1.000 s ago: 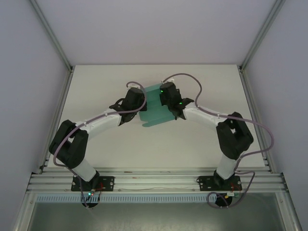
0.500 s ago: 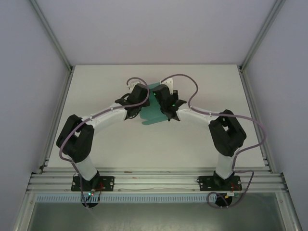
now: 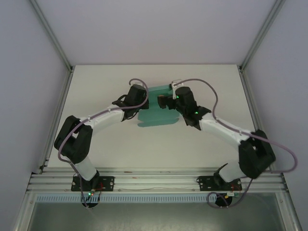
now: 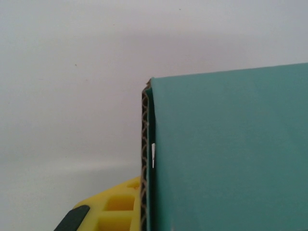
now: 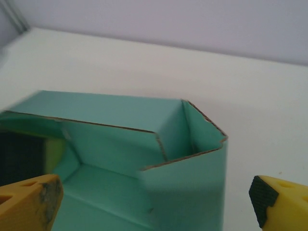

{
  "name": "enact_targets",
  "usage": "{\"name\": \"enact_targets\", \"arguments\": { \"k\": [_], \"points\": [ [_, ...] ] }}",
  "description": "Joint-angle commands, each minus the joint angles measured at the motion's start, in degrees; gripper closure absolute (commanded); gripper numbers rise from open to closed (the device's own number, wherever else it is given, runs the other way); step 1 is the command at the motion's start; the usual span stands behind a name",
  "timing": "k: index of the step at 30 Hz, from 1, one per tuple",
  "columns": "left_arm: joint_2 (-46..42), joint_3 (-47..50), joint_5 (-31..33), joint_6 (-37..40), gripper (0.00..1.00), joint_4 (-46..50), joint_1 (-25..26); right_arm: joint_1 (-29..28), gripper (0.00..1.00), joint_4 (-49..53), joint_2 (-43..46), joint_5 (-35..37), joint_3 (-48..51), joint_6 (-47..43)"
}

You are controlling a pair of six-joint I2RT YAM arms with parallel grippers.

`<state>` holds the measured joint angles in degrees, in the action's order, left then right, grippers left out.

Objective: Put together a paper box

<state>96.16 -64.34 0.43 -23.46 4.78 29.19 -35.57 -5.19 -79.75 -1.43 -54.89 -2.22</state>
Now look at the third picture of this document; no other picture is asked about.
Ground teal corrugated cardboard box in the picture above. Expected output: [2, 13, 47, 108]
[137, 84, 180, 129]

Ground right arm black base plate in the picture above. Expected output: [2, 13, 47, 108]
[196, 176, 243, 192]

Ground grey slotted cable duct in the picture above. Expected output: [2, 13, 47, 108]
[36, 195, 217, 203]

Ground aluminium frame post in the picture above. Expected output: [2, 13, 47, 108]
[238, 0, 287, 72]
[30, 0, 74, 72]

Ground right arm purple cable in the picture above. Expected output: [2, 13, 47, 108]
[178, 78, 298, 209]

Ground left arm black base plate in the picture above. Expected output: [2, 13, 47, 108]
[71, 176, 115, 192]

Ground aluminium mounting rail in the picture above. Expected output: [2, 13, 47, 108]
[26, 168, 288, 193]

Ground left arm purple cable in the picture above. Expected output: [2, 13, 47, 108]
[57, 78, 149, 210]

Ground black round cable grommet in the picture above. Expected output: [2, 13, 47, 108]
[215, 192, 233, 209]
[81, 201, 99, 209]

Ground grey metal sheet panel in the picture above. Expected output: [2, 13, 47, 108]
[13, 192, 304, 231]

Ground aluminium table side rail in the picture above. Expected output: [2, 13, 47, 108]
[238, 67, 284, 174]
[38, 68, 74, 175]

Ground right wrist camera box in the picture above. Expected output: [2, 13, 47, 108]
[170, 79, 185, 89]

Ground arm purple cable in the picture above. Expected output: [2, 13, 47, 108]
[178, 78, 298, 209]
[57, 78, 149, 210]

